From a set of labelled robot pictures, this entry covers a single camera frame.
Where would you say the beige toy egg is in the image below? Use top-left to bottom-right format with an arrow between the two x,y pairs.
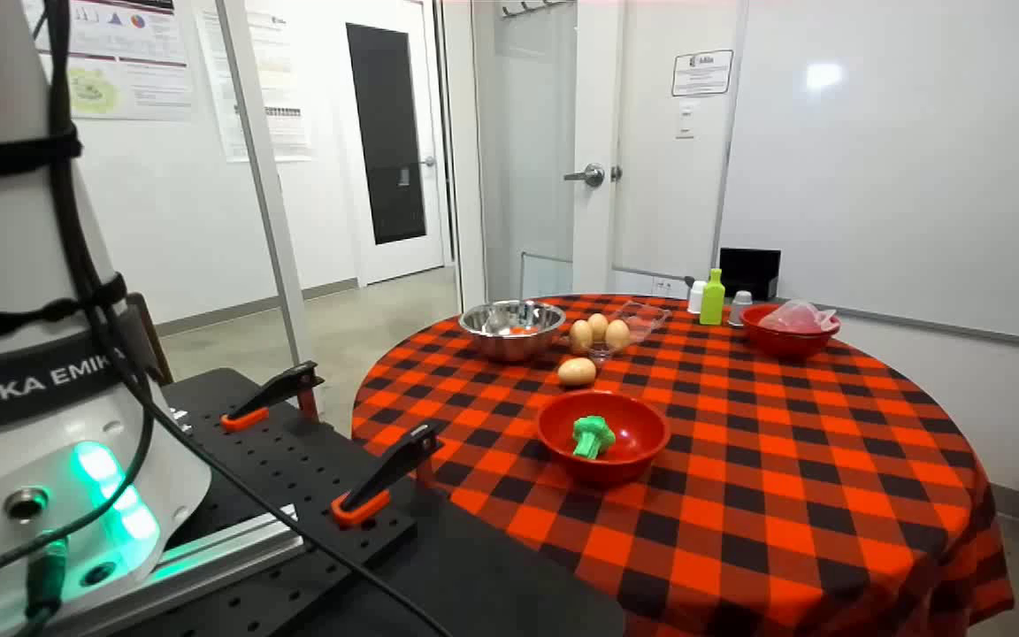
559,359 -> 598,386

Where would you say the wall paper notice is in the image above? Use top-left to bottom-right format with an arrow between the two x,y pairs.
671,51 -> 732,99

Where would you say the white door dark window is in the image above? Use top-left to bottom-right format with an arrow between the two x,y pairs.
339,0 -> 445,288

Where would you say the beige egg in carton right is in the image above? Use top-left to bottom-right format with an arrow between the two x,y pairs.
605,318 -> 631,351

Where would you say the green toy broccoli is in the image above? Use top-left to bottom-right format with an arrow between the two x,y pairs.
572,416 -> 615,460

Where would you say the metal frame post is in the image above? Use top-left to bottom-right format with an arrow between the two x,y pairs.
217,0 -> 307,364

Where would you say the black orange clamp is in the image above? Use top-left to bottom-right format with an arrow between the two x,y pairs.
219,360 -> 322,432
328,424 -> 440,528

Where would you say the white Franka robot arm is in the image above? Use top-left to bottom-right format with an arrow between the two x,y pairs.
0,0 -> 210,637

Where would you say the red bowl far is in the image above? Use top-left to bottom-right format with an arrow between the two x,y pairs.
743,305 -> 840,360

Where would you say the red bowl near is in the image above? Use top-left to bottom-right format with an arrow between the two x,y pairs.
538,391 -> 671,490

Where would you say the clear egg carton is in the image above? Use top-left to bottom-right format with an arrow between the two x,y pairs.
571,305 -> 669,353

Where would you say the wall poster left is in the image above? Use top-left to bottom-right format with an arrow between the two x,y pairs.
68,0 -> 193,121

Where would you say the white bottle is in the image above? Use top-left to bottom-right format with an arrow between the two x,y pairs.
688,281 -> 706,315

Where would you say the pink cloth in bowl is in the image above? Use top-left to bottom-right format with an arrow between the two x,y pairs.
760,302 -> 840,332

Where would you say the red black checkered tablecloth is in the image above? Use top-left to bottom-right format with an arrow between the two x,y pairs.
354,293 -> 1017,637

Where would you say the red bowl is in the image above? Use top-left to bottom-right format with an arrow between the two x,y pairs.
743,305 -> 840,360
538,391 -> 671,490

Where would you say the green bottle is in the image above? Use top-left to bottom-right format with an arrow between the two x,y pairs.
701,268 -> 725,326

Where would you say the white door with handle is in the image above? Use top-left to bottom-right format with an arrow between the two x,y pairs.
472,0 -> 625,296

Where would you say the beige egg in carton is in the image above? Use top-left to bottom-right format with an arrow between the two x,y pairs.
605,318 -> 631,351
571,318 -> 596,351

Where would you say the black box on table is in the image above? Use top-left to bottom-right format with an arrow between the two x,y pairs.
718,248 -> 783,302

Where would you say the beige egg in carton left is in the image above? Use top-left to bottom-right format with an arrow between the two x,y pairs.
571,318 -> 596,351

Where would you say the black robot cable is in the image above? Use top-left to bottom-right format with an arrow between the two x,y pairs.
0,0 -> 454,637

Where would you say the steel mixing bowl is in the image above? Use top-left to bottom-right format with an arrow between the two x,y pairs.
461,296 -> 567,360

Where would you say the whiteboard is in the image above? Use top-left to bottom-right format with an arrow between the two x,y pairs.
723,0 -> 1019,337

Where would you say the black orange clamp far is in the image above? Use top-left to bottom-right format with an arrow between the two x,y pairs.
219,360 -> 322,432

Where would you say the black orange clamp near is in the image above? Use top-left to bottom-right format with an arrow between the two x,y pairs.
328,424 -> 440,528

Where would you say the black perforated mounting board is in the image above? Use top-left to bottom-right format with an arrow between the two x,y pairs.
122,367 -> 625,637

